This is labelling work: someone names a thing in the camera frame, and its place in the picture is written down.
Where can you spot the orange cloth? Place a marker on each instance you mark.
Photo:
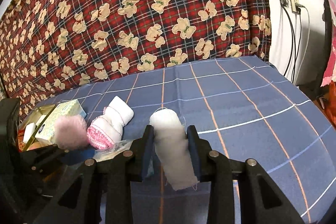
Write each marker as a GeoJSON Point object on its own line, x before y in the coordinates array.
{"type": "Point", "coordinates": [329, 103]}

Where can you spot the gold metal tin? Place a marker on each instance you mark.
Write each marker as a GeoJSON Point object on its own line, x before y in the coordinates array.
{"type": "Point", "coordinates": [39, 112]}

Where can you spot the white cloth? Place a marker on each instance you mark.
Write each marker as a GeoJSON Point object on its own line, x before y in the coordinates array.
{"type": "Point", "coordinates": [170, 140]}

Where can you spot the white rolled towel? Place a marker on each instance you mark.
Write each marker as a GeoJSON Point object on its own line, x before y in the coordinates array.
{"type": "Point", "coordinates": [120, 109]}

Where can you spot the blue plaid bed sheet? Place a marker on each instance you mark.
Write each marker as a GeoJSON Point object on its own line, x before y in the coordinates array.
{"type": "Point", "coordinates": [236, 108]}

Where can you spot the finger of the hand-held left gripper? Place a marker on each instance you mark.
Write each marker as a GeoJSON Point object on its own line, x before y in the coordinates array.
{"type": "Point", "coordinates": [78, 156]}

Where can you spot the pink knitted cloth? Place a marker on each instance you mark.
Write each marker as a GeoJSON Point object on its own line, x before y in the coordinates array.
{"type": "Point", "coordinates": [102, 134]}

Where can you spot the white soft block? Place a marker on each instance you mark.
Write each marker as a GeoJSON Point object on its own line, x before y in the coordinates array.
{"type": "Point", "coordinates": [30, 132]}

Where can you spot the pink fluffy puff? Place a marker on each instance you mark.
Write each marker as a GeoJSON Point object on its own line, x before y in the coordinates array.
{"type": "Point", "coordinates": [71, 132]}

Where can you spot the red plaid bear blanket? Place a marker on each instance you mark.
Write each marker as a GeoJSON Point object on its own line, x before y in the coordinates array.
{"type": "Point", "coordinates": [118, 16]}

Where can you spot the black chair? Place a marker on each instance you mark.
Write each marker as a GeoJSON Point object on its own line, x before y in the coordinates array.
{"type": "Point", "coordinates": [326, 29]}

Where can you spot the clear plastic bag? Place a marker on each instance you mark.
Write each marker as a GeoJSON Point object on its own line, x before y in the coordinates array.
{"type": "Point", "coordinates": [113, 151]}

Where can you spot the yellow patterned tissue box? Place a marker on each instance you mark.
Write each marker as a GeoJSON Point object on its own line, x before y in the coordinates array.
{"type": "Point", "coordinates": [65, 109]}

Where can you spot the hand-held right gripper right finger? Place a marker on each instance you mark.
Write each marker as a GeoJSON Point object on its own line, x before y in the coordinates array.
{"type": "Point", "coordinates": [193, 153]}

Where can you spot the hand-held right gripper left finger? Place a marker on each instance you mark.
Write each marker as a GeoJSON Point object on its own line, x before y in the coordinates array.
{"type": "Point", "coordinates": [148, 153]}

